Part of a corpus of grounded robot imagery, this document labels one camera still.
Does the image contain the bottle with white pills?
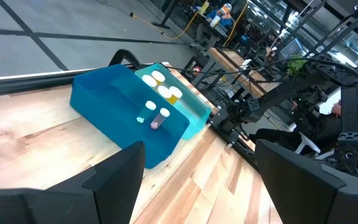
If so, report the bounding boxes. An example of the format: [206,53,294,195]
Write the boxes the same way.
[135,100,157,124]

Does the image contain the bottle with pink pills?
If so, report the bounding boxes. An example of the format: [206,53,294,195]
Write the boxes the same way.
[149,107,171,131]

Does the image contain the black curved bracket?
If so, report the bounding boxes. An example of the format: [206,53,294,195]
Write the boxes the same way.
[108,49,142,70]

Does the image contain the green artificial plant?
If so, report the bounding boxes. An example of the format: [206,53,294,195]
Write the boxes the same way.
[286,55,307,78]

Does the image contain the small grey monitor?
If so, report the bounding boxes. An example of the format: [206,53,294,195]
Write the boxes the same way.
[280,37,304,60]

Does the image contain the seated person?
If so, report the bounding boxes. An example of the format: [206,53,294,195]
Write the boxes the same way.
[249,99,343,156]

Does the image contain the wooden side table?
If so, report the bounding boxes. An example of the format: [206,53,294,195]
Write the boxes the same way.
[208,46,279,99]

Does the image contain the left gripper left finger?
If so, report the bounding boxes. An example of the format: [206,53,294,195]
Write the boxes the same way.
[0,141,146,224]

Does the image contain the blue plastic bin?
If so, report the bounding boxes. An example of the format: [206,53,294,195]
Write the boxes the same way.
[69,64,191,170]

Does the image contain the black T-foot stand pole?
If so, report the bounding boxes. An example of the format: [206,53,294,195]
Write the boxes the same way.
[150,0,180,30]

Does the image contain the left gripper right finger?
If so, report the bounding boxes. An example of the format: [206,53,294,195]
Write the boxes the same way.
[255,139,358,224]

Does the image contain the long yellow cable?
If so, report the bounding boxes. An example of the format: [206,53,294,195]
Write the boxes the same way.
[129,0,211,40]

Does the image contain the person in distance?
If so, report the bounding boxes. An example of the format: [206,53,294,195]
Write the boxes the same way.
[196,2,234,47]

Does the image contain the black metal frame stand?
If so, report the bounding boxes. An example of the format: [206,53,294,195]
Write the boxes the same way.
[303,2,358,60]

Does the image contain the short yellow cable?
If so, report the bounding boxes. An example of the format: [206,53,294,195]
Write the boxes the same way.
[222,0,250,48]

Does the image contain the teal plastic bin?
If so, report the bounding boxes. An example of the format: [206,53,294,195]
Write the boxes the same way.
[134,63,213,141]

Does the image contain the amber bottle white cap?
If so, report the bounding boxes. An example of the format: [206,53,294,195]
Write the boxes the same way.
[141,73,158,88]
[157,85,173,100]
[167,85,183,106]
[150,70,167,85]

